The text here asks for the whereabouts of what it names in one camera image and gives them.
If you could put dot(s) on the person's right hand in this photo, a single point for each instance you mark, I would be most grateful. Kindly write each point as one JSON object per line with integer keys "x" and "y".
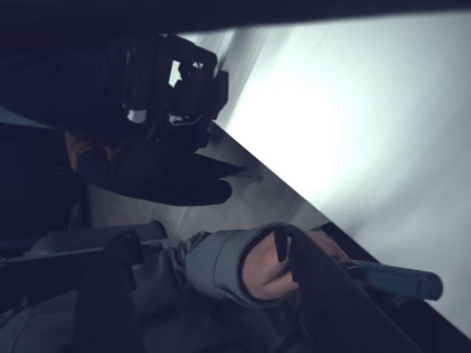
{"x": 265, "y": 272}

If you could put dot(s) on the green marker pen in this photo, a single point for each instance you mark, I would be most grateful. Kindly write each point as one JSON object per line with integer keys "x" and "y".
{"x": 404, "y": 281}

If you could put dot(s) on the black soft bag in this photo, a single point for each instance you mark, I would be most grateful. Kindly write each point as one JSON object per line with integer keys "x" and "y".
{"x": 165, "y": 176}

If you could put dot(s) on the black idle robot arm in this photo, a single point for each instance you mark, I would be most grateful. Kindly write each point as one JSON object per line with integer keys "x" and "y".
{"x": 191, "y": 92}

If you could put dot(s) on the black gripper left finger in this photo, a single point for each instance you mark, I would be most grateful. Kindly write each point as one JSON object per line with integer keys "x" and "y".
{"x": 108, "y": 309}

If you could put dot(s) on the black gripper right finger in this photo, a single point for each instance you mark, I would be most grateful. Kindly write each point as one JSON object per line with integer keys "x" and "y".
{"x": 331, "y": 312}

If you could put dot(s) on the person's right forearm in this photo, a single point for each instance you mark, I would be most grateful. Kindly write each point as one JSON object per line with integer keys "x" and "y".
{"x": 206, "y": 272}

